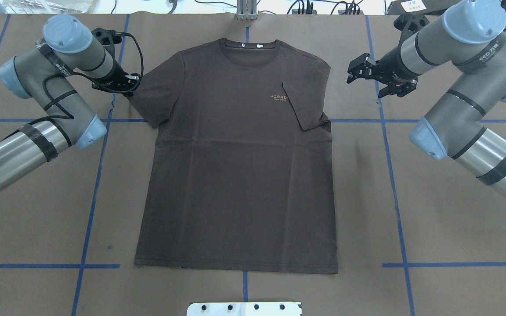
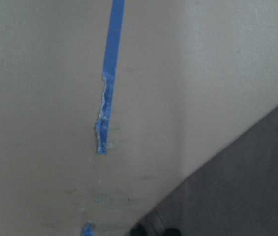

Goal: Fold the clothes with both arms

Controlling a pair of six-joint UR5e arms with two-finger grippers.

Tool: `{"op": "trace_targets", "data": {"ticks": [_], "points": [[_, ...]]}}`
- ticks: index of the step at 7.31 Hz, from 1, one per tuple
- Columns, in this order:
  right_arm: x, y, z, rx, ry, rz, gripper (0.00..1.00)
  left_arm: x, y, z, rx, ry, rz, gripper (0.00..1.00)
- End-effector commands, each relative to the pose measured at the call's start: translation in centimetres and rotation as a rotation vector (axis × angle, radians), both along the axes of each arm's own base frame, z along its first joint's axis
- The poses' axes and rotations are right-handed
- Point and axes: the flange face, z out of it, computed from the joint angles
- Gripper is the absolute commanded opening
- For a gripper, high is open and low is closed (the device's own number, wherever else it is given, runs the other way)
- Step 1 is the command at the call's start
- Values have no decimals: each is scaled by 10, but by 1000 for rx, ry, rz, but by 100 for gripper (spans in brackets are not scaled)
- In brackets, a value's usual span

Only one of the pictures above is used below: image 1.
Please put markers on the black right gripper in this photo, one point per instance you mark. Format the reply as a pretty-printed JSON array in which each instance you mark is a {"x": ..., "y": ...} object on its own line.
[{"x": 392, "y": 66}]

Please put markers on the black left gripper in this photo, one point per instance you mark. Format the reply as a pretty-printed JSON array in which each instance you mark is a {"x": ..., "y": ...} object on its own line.
[{"x": 116, "y": 77}]

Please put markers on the dark brown t-shirt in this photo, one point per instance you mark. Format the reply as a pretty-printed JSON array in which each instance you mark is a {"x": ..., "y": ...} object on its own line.
[{"x": 242, "y": 170}]

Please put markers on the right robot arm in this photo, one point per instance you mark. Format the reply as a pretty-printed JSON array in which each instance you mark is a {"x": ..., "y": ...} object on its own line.
[{"x": 470, "y": 35}]

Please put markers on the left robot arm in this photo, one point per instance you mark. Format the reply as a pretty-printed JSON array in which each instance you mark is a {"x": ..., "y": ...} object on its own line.
[{"x": 66, "y": 48}]

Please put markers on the white mounting plate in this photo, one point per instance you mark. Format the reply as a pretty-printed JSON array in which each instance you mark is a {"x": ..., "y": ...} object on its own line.
[{"x": 245, "y": 309}]

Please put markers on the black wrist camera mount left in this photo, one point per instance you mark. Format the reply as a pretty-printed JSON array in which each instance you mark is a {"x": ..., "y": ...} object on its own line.
[{"x": 107, "y": 37}]

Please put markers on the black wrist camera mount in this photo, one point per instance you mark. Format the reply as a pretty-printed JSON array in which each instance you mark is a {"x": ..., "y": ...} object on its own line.
[
  {"x": 107, "y": 37},
  {"x": 409, "y": 24}
]

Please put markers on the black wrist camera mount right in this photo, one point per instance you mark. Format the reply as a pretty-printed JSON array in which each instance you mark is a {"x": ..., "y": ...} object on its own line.
[{"x": 409, "y": 24}]

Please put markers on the aluminium frame post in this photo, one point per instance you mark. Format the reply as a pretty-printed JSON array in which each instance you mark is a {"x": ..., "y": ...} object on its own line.
[{"x": 246, "y": 10}]

